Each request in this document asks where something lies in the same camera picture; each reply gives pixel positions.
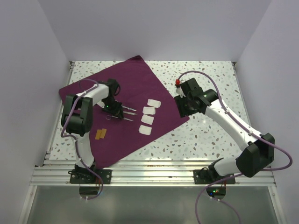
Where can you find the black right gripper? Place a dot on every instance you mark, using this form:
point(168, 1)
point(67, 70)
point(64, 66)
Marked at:
point(183, 111)

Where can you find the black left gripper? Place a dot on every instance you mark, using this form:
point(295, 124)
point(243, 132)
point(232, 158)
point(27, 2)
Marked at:
point(117, 112)

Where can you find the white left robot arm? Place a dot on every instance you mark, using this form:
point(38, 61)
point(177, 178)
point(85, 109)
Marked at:
point(77, 116)

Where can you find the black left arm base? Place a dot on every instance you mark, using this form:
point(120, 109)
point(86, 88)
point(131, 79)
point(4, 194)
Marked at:
point(80, 175)

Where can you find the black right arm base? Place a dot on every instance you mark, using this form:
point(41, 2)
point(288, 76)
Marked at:
point(207, 176)

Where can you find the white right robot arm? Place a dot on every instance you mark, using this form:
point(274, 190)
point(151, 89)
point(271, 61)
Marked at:
point(257, 151)

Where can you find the white gauze pad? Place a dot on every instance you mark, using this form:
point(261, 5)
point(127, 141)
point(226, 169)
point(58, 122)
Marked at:
point(146, 130)
point(154, 103)
point(149, 110)
point(147, 119)

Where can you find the orange adhesive bandage strips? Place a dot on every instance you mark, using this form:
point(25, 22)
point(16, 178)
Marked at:
point(100, 134)

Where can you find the purple cloth mat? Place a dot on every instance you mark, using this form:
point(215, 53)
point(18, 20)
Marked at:
point(112, 140)

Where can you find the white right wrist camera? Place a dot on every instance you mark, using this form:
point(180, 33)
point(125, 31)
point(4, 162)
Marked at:
point(178, 88)

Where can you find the aluminium rail frame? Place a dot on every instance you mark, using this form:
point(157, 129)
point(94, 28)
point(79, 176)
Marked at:
point(172, 158)

